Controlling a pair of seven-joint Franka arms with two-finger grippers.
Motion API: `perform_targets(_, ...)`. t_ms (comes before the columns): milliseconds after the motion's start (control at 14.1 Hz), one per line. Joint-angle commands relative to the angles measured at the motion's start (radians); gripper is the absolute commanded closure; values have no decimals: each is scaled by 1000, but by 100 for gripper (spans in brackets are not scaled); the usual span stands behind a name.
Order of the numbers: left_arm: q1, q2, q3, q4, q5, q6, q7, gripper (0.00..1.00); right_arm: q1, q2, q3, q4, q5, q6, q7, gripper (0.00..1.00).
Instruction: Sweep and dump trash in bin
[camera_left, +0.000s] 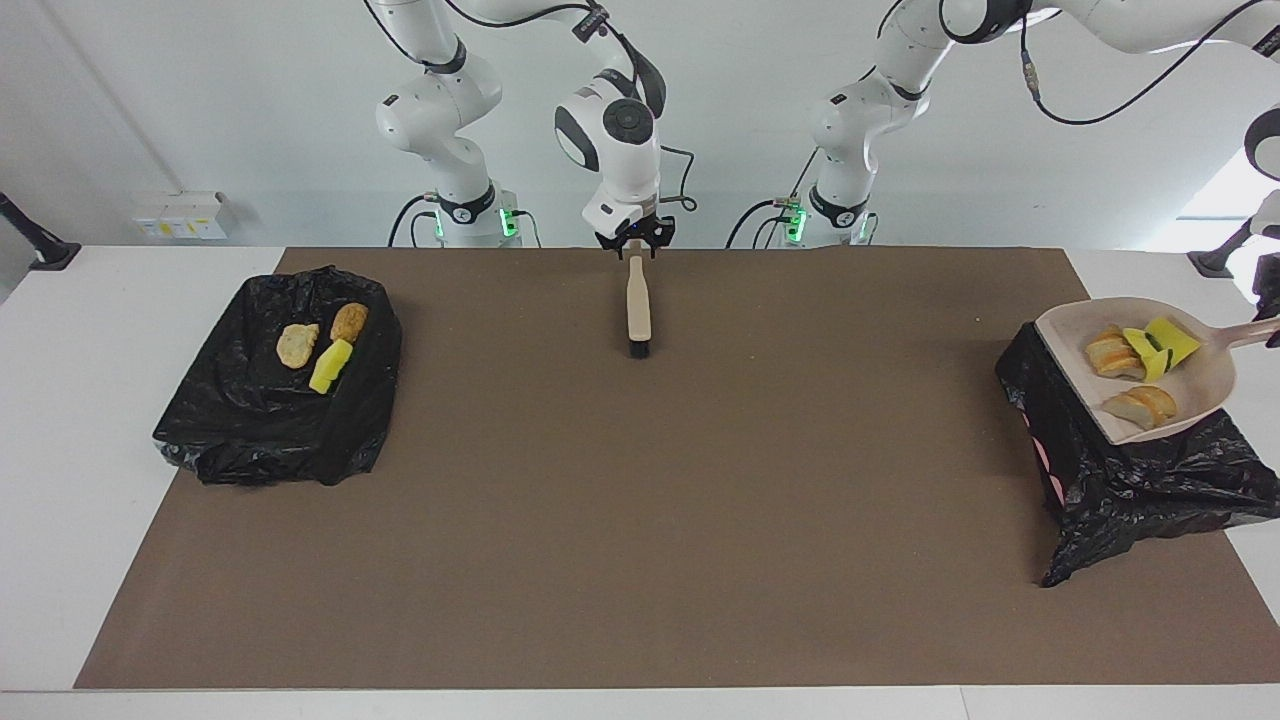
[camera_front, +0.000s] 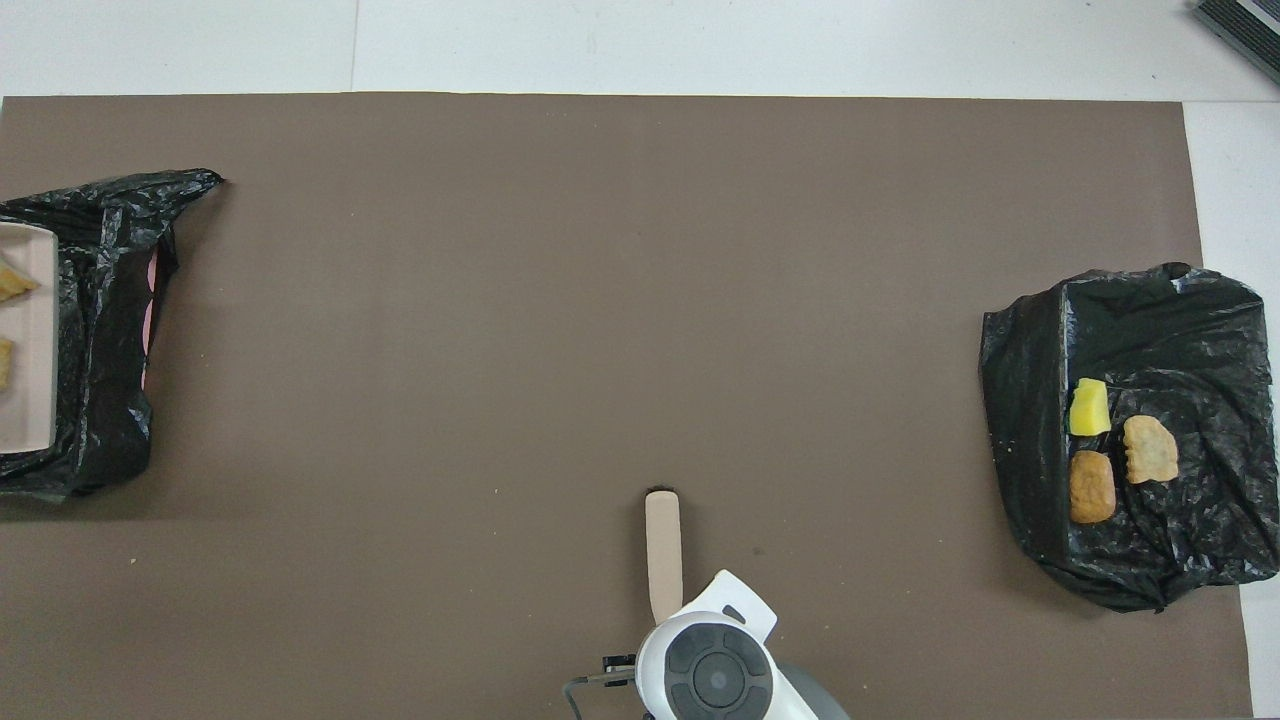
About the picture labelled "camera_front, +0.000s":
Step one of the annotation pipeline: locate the beige hand brush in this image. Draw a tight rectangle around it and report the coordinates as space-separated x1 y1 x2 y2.
644 488 684 626

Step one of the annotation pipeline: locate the beige plastic dustpan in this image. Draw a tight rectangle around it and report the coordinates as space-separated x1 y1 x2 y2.
0 222 59 456

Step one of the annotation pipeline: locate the pale yellow crinkled food piece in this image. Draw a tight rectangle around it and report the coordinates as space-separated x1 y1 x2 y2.
1122 414 1181 486

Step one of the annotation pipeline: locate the small green yellow sponge piece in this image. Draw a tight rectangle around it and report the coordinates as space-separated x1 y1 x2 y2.
1067 377 1113 438

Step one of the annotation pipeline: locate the black bag over pink bin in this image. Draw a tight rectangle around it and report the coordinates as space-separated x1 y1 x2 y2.
0 167 223 504

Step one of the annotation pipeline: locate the black bag lined bin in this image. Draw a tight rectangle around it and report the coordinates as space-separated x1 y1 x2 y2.
979 262 1280 614

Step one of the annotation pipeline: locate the brown table mat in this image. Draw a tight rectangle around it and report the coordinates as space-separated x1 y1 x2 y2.
0 92 1253 720

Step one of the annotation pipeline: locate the brown hash brown toy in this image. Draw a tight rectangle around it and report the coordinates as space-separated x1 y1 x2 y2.
1068 450 1118 526

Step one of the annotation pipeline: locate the grey ribbed device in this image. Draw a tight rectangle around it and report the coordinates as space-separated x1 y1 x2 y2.
1194 0 1280 58

